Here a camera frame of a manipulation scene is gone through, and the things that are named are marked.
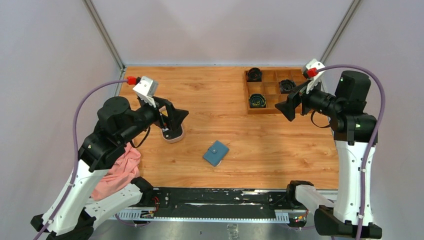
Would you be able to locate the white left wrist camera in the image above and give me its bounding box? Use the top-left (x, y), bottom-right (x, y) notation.
top-left (132, 76), bottom-right (159, 108)

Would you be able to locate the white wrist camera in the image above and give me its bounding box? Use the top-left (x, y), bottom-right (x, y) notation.
top-left (301, 58), bottom-right (325, 94)
top-left (132, 76), bottom-right (159, 108)

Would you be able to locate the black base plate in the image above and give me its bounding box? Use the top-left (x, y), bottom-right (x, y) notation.
top-left (131, 187), bottom-right (309, 222)

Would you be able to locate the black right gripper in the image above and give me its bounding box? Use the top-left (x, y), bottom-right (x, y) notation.
top-left (274, 74), bottom-right (343, 121)

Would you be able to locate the blue leather card holder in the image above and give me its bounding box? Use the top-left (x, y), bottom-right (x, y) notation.
top-left (202, 140), bottom-right (229, 167)

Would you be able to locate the black blue rosette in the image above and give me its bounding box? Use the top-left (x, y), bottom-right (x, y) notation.
top-left (248, 93), bottom-right (267, 109)

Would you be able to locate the pink cloth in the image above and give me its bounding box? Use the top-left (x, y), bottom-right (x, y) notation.
top-left (90, 143), bottom-right (141, 201)

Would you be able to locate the black rosette top left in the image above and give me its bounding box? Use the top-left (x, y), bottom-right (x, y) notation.
top-left (246, 67), bottom-right (263, 82)

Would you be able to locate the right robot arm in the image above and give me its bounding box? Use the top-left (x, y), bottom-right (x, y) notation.
top-left (275, 70), bottom-right (383, 240)

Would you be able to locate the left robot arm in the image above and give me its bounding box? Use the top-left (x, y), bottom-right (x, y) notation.
top-left (30, 96), bottom-right (189, 240)

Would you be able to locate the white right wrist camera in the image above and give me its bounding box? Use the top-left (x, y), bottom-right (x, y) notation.
top-left (301, 58), bottom-right (325, 94)

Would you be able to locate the wooden compartment tray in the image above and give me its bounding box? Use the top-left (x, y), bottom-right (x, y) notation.
top-left (243, 67), bottom-right (306, 115)

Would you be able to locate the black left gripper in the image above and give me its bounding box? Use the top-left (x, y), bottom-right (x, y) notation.
top-left (119, 94), bottom-right (189, 144)

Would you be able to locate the aluminium frame rail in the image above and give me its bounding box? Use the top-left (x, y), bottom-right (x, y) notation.
top-left (67, 185), bottom-right (374, 223)

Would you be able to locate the black rosette middle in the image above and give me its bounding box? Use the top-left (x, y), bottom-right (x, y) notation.
top-left (278, 79), bottom-right (297, 94)

